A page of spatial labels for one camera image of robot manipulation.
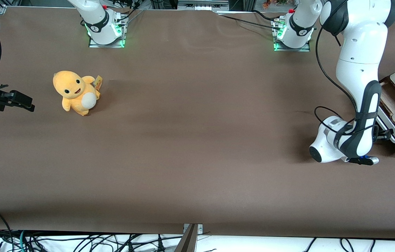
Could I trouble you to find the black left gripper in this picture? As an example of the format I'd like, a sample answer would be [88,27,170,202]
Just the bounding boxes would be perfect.
[372,125,394,142]

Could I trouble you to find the yellow plush toy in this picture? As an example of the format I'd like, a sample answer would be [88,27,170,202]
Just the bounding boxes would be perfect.
[52,70,103,117]

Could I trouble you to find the white floor sheet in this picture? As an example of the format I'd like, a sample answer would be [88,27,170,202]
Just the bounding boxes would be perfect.
[0,234,395,252]

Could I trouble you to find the brown table cover sheet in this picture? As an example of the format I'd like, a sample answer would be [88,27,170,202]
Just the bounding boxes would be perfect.
[0,6,395,240]

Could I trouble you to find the grey equipment box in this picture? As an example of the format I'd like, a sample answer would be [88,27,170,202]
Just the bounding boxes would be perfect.
[178,0,230,11]

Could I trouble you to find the grey metal pole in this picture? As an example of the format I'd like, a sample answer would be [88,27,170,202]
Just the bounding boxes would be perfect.
[174,224,199,252]

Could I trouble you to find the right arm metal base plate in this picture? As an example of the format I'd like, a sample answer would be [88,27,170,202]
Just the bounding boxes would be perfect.
[88,14,128,49]

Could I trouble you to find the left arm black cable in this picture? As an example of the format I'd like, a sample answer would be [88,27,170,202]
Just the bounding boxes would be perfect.
[313,17,380,135]

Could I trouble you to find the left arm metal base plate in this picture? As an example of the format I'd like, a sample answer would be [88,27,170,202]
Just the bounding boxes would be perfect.
[273,17,311,53]

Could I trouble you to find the black base cable bundle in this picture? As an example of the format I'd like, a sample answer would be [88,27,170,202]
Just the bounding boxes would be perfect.
[108,0,146,27]

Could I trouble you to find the tangled black floor cables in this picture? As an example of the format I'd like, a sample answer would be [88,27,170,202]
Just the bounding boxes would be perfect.
[0,229,184,252]

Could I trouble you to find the short black table cable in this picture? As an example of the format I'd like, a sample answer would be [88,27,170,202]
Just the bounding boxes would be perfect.
[252,9,282,22]

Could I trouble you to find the long black table cable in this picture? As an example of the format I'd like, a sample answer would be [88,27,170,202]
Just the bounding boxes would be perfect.
[218,13,282,31]

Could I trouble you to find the silver metal bracket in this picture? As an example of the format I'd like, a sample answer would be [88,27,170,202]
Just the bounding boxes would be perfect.
[183,223,204,234]

